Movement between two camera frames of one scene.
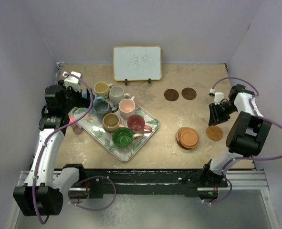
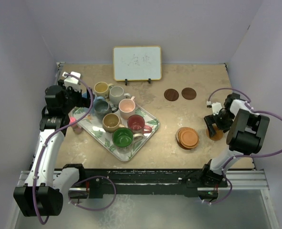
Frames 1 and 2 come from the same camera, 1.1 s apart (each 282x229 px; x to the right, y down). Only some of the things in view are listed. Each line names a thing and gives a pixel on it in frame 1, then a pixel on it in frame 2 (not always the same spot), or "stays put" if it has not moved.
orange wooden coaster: x=188 y=137 stays put
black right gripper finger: x=213 y=120 to x=212 y=132
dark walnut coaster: x=189 y=93 stays put
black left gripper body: x=73 y=98 stays put
